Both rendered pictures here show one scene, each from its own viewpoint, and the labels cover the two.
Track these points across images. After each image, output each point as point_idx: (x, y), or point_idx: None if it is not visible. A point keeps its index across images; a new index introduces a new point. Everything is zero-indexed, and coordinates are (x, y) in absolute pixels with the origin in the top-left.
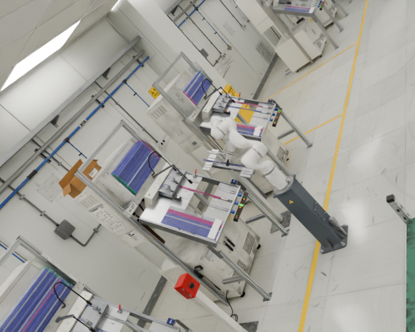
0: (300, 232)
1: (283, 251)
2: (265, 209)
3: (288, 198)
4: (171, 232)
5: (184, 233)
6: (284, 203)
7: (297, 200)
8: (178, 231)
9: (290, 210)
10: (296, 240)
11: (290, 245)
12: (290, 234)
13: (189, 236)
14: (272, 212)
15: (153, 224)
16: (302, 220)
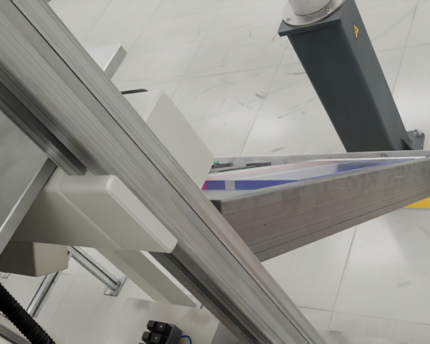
0: (296, 259)
1: (340, 305)
2: (175, 300)
3: (351, 19)
4: (368, 212)
5: (399, 164)
6: (351, 42)
7: (360, 21)
8: (385, 168)
9: (360, 65)
10: (320, 265)
11: (327, 284)
12: (283, 289)
13: (409, 173)
14: (190, 302)
15: (303, 197)
16: (375, 93)
